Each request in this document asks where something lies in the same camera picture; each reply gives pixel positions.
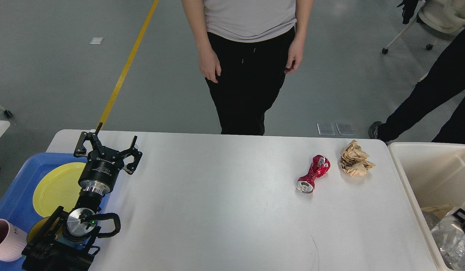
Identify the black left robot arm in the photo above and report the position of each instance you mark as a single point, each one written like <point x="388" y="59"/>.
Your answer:
<point x="66" y="240"/>

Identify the white office chair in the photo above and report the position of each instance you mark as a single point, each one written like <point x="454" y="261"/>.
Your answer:
<point x="443" y="19"/>

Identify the person in grey shirt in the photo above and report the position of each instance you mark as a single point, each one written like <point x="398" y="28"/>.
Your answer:
<point x="245" y="50"/>

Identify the yellow plastic plate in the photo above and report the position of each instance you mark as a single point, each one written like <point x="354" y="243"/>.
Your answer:
<point x="58" y="188"/>

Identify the crushed red soda can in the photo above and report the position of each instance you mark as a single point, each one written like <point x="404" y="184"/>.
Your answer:
<point x="319" y="167"/>

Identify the person in grey sneakers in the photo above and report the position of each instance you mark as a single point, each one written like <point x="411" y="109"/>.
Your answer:
<point x="445" y="80"/>

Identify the blue plastic tray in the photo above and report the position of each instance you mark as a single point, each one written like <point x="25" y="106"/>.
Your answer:
<point x="17" y="206"/>

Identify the brown paper ball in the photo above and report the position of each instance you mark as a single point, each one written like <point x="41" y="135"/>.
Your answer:
<point x="353" y="160"/>

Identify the brown paper bag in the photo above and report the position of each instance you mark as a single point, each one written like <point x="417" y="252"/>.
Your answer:
<point x="441" y="210"/>

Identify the beige plastic bin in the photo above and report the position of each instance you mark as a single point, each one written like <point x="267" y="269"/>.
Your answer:
<point x="433" y="174"/>

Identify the pink ribbed mug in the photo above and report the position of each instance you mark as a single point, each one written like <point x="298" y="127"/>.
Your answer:
<point x="12" y="241"/>

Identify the floor outlet cover left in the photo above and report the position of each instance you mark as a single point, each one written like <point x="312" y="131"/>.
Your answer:
<point x="326" y="129"/>

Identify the floor outlet cover right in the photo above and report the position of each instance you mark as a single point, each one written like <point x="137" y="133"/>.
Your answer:
<point x="345" y="129"/>

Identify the floor outlet cover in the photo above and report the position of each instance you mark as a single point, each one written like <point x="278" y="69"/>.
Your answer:
<point x="345" y="129"/>
<point x="326" y="129"/>

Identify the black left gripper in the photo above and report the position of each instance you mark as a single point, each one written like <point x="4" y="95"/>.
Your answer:
<point x="101" y="171"/>

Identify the seated person in black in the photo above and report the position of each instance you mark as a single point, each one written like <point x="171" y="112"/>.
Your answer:
<point x="408" y="10"/>

